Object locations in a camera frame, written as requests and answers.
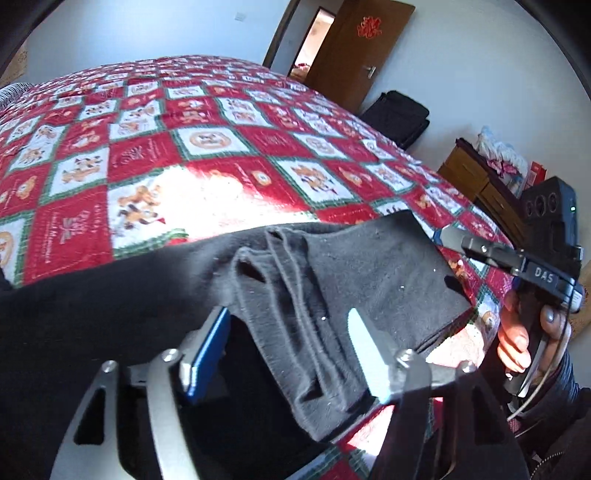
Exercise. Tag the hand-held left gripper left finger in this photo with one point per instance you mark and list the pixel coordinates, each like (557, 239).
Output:
(207, 355)

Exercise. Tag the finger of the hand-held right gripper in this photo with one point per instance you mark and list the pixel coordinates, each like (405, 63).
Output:
(485, 251)

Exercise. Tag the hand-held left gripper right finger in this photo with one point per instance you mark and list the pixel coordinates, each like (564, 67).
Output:
(369, 355)

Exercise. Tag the black pants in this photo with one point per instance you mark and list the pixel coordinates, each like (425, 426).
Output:
(115, 314)

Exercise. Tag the person's right forearm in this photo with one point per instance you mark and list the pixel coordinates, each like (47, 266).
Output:
(565, 397)

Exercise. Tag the person's right hand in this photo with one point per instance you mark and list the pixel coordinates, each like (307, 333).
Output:
(512, 337)

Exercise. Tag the red box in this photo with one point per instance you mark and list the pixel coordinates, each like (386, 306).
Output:
(536, 174)

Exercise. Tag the brown wooden cabinet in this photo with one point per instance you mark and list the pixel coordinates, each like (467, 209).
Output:
(485, 189)

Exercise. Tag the white blue plastic bag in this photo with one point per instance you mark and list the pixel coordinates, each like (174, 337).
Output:
(501, 154)

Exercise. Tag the black folding chair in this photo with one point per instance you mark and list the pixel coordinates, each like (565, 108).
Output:
(397, 120)

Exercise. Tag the red checkered printed bedsheet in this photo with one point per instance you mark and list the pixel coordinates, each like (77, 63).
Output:
(207, 138)

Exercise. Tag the brown wooden door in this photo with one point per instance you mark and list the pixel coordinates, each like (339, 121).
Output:
(364, 50)

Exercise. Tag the red paper door decoration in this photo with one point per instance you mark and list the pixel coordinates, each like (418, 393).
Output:
(366, 26)

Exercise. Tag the striped pillow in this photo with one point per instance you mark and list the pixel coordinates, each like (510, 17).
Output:
(11, 94)

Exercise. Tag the narrow yellow curtain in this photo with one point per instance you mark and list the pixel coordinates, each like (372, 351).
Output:
(19, 60)

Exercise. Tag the brown door frame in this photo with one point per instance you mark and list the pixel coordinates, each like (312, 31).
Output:
(277, 41)

